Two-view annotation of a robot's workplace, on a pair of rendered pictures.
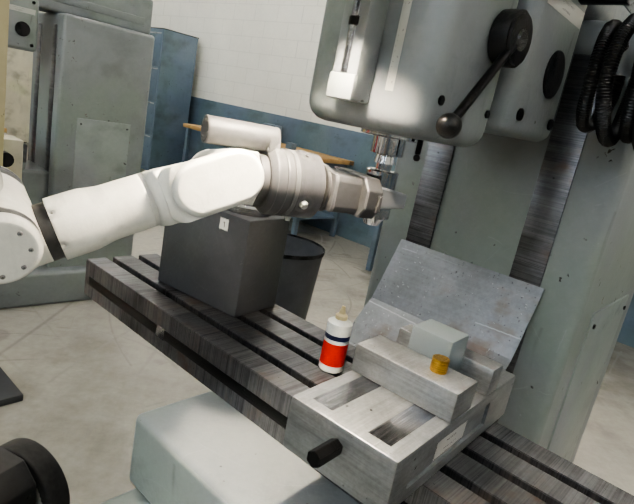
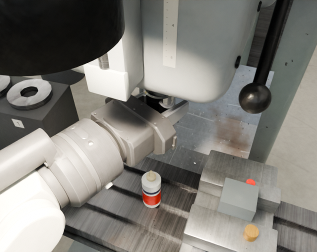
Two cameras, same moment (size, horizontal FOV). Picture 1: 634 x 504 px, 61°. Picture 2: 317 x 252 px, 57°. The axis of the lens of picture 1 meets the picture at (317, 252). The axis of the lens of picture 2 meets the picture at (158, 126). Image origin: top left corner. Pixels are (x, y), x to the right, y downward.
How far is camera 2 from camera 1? 0.51 m
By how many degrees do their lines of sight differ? 34
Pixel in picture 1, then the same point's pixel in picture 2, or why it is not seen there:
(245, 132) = (11, 174)
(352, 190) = (146, 143)
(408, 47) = (188, 14)
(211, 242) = (15, 135)
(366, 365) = (195, 243)
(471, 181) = not seen: outside the picture
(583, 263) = (304, 51)
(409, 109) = (203, 89)
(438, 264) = not seen: hidden behind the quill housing
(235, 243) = not seen: hidden behind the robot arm
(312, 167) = (103, 155)
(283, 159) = (70, 171)
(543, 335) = (273, 99)
